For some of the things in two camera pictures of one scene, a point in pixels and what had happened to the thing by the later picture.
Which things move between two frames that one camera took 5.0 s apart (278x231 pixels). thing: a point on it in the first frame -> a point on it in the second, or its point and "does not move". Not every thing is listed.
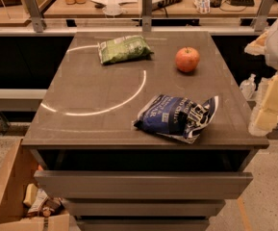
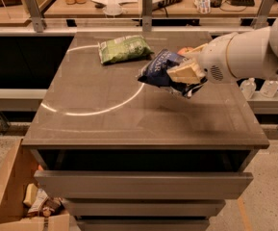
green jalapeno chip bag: [123, 49] does not move
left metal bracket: [37, 21] does not move
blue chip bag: [179, 117] -> [155, 71]
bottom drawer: [142, 224] does not move
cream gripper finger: [259, 45] -> [195, 53]
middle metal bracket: [147, 11] does not move
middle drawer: [144, 207] does not move
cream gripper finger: [277, 102] -> [189, 72]
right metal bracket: [260, 20] does not move
